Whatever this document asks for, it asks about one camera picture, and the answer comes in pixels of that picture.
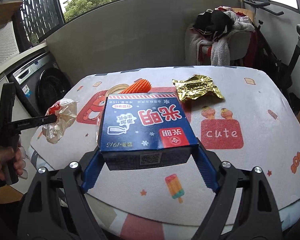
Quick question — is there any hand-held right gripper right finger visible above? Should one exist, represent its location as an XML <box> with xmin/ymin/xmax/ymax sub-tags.
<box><xmin>190</xmin><ymin>144</ymin><xmax>283</xmax><ymax>240</ymax></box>

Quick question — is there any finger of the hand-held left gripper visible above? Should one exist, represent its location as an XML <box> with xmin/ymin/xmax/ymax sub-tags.
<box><xmin>0</xmin><ymin>114</ymin><xmax>57</xmax><ymax>140</ymax></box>

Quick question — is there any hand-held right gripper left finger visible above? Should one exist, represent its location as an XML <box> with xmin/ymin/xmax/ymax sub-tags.
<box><xmin>17</xmin><ymin>146</ymin><xmax>108</xmax><ymax>240</ymax></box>

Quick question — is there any clear red printed plastic bag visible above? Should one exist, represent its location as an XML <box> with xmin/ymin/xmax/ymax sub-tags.
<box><xmin>42</xmin><ymin>98</ymin><xmax>79</xmax><ymax>144</ymax></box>

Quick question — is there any blue printed carton box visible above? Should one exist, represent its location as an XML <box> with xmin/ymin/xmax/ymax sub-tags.
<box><xmin>97</xmin><ymin>92</ymin><xmax>200</xmax><ymax>172</ymax></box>

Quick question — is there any person's left hand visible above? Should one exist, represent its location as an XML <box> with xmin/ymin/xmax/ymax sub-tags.
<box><xmin>0</xmin><ymin>140</ymin><xmax>28</xmax><ymax>183</ymax></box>

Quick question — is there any grey washing machine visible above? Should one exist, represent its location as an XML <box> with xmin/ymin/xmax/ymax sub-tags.
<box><xmin>12</xmin><ymin>52</ymin><xmax>75</xmax><ymax>117</ymax></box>

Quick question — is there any white cartoon printed table mat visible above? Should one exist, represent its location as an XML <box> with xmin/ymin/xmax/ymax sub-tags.
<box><xmin>30</xmin><ymin>66</ymin><xmax>300</xmax><ymax>226</ymax></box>

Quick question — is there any white perforated laundry basket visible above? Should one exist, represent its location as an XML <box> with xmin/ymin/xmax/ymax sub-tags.
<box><xmin>0</xmin><ymin>22</ymin><xmax>21</xmax><ymax>71</ymax></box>

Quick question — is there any gold foil wrapper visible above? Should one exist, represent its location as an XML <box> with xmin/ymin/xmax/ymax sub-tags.
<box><xmin>172</xmin><ymin>74</ymin><xmax>225</xmax><ymax>102</ymax></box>

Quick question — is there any beige tape roll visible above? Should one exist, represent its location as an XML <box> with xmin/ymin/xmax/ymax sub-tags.
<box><xmin>107</xmin><ymin>83</ymin><xmax>131</xmax><ymax>97</ymax></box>

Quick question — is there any orange foam fruit net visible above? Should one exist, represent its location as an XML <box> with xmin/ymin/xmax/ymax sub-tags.
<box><xmin>120</xmin><ymin>78</ymin><xmax>153</xmax><ymax>94</ymax></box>

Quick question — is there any dark framed window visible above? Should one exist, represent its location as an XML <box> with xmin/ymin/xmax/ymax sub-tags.
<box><xmin>12</xmin><ymin>0</ymin><xmax>300</xmax><ymax>43</ymax></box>

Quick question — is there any white fleece garment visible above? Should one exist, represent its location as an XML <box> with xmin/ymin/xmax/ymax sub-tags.
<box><xmin>189</xmin><ymin>30</ymin><xmax>231</xmax><ymax>67</ymax></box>

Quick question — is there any black exercise bike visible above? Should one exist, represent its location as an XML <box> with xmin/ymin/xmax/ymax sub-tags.
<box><xmin>230</xmin><ymin>0</ymin><xmax>300</xmax><ymax>107</ymax></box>

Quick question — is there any beige chair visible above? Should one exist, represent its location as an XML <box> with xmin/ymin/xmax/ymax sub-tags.
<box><xmin>185</xmin><ymin>22</ymin><xmax>256</xmax><ymax>67</ymax></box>

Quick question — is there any large green tree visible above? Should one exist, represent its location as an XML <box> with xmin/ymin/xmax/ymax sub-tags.
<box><xmin>64</xmin><ymin>0</ymin><xmax>122</xmax><ymax>22</ymax></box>

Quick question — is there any black garment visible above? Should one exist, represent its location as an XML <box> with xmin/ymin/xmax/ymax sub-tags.
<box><xmin>193</xmin><ymin>9</ymin><xmax>235</xmax><ymax>35</ymax></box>

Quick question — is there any pile of mixed clothes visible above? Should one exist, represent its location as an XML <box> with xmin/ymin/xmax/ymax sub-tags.
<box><xmin>215</xmin><ymin>5</ymin><xmax>256</xmax><ymax>33</ymax></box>

